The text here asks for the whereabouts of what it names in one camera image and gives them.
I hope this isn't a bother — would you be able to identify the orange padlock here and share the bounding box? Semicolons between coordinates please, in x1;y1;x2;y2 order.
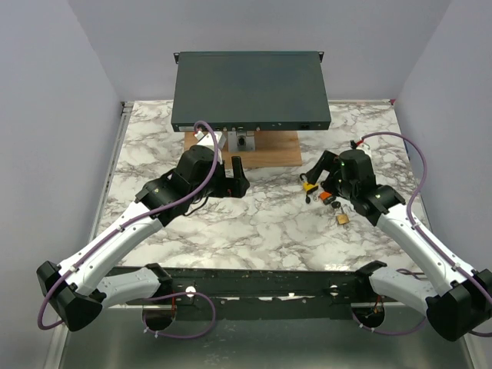
318;191;336;205

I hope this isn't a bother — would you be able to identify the yellow padlock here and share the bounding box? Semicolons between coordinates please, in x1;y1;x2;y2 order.
299;173;319;195

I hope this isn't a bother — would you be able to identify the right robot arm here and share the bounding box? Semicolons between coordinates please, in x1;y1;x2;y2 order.
301;149;491;341

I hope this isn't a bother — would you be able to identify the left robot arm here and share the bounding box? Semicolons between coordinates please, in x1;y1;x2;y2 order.
36;145;250;331

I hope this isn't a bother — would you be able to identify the brass padlock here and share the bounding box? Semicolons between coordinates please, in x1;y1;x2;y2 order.
336;205;350;226

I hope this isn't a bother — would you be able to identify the wooden board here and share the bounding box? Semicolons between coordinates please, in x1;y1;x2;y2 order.
183;130;304;169

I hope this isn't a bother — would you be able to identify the grey metal lock mount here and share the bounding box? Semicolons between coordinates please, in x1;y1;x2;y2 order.
227;131;255;153

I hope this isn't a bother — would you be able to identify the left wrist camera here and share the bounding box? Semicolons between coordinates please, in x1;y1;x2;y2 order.
194;131;226;165

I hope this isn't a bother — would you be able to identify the dark green network switch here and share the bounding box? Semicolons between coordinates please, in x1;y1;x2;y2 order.
171;51;331;132

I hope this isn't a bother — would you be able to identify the black metal base rail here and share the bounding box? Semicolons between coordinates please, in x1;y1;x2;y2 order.
130;262;380;321

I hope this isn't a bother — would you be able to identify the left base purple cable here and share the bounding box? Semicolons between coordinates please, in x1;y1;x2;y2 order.
141;291;218;341

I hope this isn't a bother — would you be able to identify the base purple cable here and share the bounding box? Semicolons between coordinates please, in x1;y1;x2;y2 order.
351;303;428;336
141;291;218;341

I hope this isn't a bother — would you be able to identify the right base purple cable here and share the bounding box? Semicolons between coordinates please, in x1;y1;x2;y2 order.
351;303;428;336

